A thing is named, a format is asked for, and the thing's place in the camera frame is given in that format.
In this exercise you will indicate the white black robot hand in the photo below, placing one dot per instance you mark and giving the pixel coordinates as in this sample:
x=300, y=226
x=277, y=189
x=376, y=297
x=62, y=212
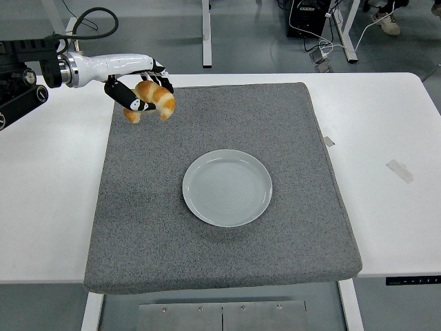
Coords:
x=117, y=65

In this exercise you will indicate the golden croissant bread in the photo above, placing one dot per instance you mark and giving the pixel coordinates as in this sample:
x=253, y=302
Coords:
x=162, y=98

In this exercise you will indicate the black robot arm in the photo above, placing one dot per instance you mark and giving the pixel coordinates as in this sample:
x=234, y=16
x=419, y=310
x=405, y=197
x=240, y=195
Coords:
x=20, y=103

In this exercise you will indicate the round grey plate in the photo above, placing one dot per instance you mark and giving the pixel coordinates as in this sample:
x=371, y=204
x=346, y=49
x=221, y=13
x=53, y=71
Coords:
x=227, y=189

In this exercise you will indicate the grey metal plate with screws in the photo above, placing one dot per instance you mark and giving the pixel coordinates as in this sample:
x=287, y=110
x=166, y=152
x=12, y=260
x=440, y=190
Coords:
x=179, y=319

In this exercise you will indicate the white background table leg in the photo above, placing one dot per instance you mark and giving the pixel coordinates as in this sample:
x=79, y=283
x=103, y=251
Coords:
x=55, y=10
x=206, y=34
x=348, y=38

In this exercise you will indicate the grey fabric mat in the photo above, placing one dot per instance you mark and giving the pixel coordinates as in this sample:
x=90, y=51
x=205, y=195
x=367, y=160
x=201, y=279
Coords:
x=206, y=120

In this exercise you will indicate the black electronics box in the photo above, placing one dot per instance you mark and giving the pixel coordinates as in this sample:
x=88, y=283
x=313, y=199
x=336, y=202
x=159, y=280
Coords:
x=306, y=17

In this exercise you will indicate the grey foot pedal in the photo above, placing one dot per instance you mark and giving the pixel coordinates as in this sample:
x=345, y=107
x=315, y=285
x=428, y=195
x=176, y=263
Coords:
x=324, y=68
x=318, y=56

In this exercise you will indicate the small clear tape piece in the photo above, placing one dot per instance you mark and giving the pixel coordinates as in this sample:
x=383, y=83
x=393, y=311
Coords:
x=329, y=141

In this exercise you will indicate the person's foot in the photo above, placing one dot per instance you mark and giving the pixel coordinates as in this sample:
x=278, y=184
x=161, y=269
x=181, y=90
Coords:
x=387, y=22
x=437, y=7

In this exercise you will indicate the large clear tape piece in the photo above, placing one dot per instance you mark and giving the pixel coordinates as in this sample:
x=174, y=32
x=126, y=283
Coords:
x=399, y=171

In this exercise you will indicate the black table control panel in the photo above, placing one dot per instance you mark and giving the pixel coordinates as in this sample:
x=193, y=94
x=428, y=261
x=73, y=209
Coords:
x=413, y=280

